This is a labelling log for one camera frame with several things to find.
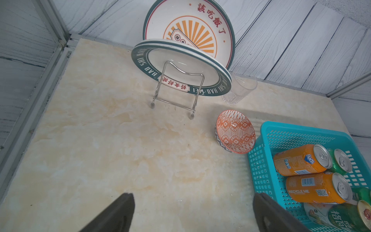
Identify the green white can front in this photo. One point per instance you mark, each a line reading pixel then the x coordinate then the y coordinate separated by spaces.
pixel 349 217

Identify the aluminium frame post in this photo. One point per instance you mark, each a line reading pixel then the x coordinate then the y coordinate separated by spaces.
pixel 51 17
pixel 355 83

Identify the green can back row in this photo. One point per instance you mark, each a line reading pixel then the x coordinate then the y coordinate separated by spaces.
pixel 340 162

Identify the upright sunburst plate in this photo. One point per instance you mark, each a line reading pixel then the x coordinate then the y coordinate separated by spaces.
pixel 201 24

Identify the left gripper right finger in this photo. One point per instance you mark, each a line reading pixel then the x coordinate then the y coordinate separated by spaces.
pixel 271 217

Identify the clear glass cup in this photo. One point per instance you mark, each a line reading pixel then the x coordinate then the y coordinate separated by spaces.
pixel 242 84

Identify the orange patterned bowl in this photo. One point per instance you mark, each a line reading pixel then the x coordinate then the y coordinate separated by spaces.
pixel 234 132

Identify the orange can back row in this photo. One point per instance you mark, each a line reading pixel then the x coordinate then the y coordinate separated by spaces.
pixel 307 159

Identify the right aluminium frame post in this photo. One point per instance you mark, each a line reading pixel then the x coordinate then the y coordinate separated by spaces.
pixel 355 83

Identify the green Sprite can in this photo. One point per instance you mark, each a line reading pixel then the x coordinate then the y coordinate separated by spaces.
pixel 361 194

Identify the metal wire plate stand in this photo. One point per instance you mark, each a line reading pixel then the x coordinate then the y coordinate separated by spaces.
pixel 173 97

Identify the left aluminium frame post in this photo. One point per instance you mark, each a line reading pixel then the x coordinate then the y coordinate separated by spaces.
pixel 51 17

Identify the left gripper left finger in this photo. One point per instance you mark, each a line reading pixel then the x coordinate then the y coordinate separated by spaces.
pixel 117 217

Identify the green rimmed plate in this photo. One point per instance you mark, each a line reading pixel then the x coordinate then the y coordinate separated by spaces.
pixel 182 67

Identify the teal plastic basket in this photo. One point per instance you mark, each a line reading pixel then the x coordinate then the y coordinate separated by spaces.
pixel 277 137

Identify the orange Fanta can middle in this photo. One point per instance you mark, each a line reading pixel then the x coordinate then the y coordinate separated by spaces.
pixel 326 188

